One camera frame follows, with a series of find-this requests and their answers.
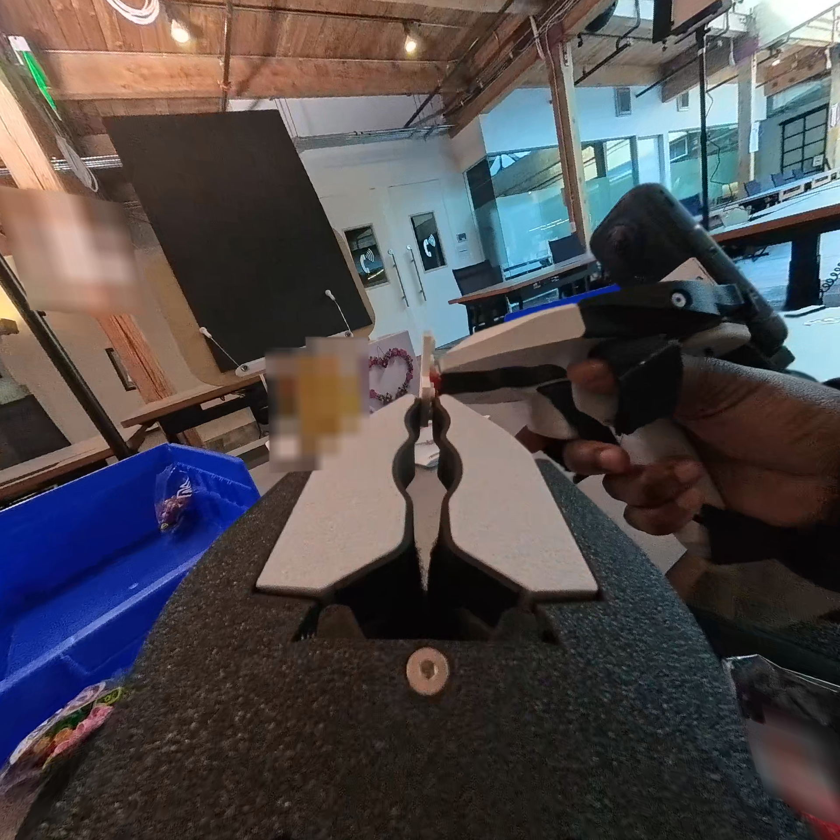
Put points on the hanging black monitor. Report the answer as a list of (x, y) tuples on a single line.
[(689, 16)]

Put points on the black panel board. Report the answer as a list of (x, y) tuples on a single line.
[(236, 229)]

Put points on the colourful candy bag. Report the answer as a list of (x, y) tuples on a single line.
[(65, 728)]

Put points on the green exit sign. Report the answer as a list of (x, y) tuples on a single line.
[(33, 72)]

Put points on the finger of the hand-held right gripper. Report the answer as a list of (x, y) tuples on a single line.
[(525, 338)]

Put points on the long wooden table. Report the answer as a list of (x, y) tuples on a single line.
[(781, 220)]

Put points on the ceiling spot lamp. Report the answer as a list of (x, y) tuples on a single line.
[(410, 43), (180, 31)]

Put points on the dark slanted pole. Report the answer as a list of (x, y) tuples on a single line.
[(59, 354)]

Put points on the white desk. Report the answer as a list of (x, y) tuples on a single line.
[(604, 533)]

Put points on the clear bag of bricks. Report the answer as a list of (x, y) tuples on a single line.
[(774, 689)]

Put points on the black office chair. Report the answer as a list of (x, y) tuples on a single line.
[(479, 279)]

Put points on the wooden office table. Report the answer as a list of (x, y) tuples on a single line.
[(525, 279)]

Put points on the blue plastic bin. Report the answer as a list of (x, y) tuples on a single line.
[(79, 577)]

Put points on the low wooden table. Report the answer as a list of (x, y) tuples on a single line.
[(190, 400)]

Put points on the person's right hand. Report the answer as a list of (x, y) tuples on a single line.
[(761, 446)]

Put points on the wooden support post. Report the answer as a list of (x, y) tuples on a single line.
[(568, 144)]

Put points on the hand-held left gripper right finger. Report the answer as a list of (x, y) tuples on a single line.
[(512, 518)]

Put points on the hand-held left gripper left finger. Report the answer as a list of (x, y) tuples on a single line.
[(341, 512)]

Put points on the heart wreath card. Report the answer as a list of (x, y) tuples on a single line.
[(392, 367)]

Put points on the small purple candy bag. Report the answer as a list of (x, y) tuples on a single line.
[(174, 499)]

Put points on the white and red brick assembly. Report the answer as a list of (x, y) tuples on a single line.
[(428, 367)]

